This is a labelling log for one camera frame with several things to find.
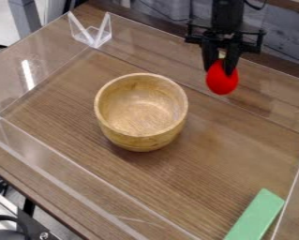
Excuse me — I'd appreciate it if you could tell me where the clear acrylic corner bracket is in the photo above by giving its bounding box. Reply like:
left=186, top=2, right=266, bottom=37
left=69, top=11, right=113, bottom=49

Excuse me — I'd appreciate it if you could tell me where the wooden bowl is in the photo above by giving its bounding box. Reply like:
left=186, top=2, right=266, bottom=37
left=94, top=73, right=190, bottom=152

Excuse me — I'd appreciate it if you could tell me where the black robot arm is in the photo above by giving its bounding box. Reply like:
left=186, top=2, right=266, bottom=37
left=185, top=0, right=269, bottom=76

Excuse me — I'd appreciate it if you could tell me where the grey post top left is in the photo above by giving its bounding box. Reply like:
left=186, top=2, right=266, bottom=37
left=8, top=0, right=42, bottom=38

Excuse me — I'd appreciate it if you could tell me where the black device bottom left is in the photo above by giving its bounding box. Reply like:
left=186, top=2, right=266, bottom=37
left=0, top=213, right=62, bottom=240

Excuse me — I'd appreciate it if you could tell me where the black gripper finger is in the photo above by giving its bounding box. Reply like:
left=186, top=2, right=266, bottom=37
left=223, top=42, right=242, bottom=76
left=202, top=41, right=219, bottom=70

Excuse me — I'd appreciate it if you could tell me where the red plush fruit green top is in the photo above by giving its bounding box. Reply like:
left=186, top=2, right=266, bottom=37
left=206, top=52, right=240, bottom=96

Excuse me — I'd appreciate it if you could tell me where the clear acrylic enclosure wall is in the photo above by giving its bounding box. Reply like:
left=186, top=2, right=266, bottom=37
left=0, top=13, right=299, bottom=240

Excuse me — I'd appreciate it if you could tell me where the black cable bottom left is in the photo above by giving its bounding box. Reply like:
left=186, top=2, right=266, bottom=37
left=0, top=214, right=30, bottom=240

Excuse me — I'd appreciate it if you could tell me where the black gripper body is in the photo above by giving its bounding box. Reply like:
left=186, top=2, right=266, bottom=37
left=186, top=0, right=266, bottom=53

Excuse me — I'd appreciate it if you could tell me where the green rectangular block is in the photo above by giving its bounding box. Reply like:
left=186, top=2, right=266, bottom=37
left=223, top=188, right=285, bottom=240

